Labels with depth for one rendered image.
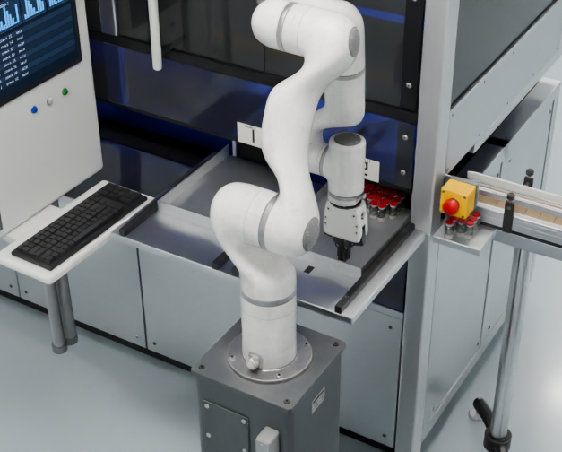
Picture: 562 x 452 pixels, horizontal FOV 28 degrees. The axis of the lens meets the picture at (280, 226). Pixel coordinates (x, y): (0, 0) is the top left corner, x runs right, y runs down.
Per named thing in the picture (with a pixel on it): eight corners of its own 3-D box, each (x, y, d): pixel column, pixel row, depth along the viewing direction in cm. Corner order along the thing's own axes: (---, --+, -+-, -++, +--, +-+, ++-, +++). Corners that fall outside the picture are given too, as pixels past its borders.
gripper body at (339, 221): (372, 194, 263) (370, 233, 270) (333, 182, 268) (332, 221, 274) (358, 209, 258) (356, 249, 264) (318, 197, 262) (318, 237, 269)
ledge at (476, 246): (453, 215, 297) (454, 209, 296) (500, 229, 291) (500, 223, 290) (432, 241, 287) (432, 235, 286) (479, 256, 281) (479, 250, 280)
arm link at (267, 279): (278, 313, 233) (277, 217, 220) (203, 286, 241) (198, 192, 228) (306, 282, 242) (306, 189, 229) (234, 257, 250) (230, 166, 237)
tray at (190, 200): (228, 154, 320) (228, 143, 318) (307, 178, 309) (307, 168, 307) (158, 212, 296) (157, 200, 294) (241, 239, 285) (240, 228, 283)
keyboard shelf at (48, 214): (82, 178, 330) (82, 170, 328) (159, 205, 317) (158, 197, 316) (-29, 253, 298) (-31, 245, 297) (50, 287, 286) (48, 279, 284)
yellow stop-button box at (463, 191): (450, 198, 285) (452, 174, 281) (477, 206, 282) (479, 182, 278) (437, 212, 280) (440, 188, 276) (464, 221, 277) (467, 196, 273)
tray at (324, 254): (332, 186, 306) (333, 175, 304) (420, 212, 294) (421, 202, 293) (268, 248, 281) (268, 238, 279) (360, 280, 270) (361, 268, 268)
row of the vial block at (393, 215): (337, 198, 300) (338, 184, 298) (398, 217, 293) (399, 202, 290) (333, 202, 299) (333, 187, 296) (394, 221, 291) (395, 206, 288)
